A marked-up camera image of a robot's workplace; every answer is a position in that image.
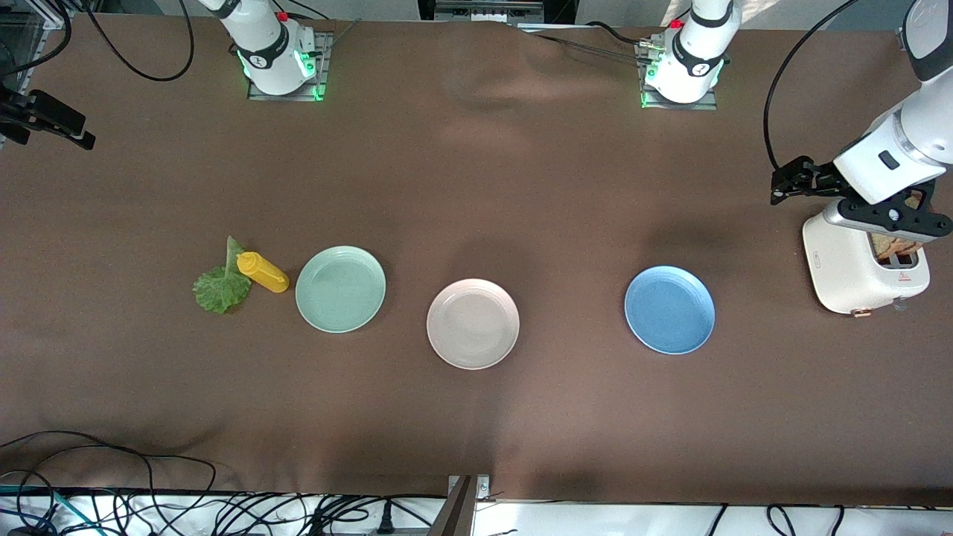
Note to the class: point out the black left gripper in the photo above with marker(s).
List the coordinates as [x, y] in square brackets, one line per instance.
[818, 179]

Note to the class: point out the blue plate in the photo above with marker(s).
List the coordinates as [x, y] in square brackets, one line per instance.
[670, 310]

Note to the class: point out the green lettuce leaf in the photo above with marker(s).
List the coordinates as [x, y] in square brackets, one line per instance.
[220, 290]

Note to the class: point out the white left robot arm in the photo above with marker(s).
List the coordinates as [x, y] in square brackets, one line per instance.
[696, 59]

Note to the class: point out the yellow squeeze bottle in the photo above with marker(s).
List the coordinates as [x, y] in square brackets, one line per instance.
[264, 273]

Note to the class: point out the aluminium frame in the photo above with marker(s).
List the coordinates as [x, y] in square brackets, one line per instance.
[56, 16]

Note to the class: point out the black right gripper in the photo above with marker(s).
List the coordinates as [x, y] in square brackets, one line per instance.
[30, 113]

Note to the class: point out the beige plate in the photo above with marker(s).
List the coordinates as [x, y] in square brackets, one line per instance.
[473, 324]

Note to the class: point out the mint green plate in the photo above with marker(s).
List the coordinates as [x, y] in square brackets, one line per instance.
[341, 289]

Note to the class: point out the black equipment housing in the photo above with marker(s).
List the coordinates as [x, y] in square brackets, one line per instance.
[558, 9]

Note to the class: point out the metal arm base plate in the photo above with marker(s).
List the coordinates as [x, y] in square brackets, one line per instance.
[711, 104]
[322, 67]

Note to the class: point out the brown table cloth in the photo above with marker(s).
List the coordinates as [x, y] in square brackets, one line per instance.
[521, 186]

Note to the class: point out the grey slotted metal unit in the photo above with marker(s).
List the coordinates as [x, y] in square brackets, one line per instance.
[484, 11]

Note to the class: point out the short aluminium profile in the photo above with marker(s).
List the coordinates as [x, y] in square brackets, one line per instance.
[903, 37]

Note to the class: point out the white toaster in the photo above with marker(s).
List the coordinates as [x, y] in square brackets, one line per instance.
[841, 275]

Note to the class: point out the black power plug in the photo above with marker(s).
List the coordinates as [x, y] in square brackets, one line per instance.
[385, 521]

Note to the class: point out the aluminium profile with bracket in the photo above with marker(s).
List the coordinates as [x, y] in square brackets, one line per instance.
[458, 510]

